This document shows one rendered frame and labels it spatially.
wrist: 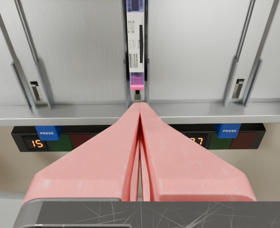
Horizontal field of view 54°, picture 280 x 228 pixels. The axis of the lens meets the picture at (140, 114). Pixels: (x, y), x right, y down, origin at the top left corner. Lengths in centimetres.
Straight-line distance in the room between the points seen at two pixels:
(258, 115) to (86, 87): 19
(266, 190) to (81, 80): 98
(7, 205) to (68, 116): 24
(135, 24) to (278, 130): 97
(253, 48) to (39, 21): 20
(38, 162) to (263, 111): 92
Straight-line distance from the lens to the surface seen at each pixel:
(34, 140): 40
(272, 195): 119
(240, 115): 32
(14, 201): 50
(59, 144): 40
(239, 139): 40
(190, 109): 31
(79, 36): 27
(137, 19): 24
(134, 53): 26
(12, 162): 116
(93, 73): 29
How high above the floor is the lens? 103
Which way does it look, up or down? 89 degrees down
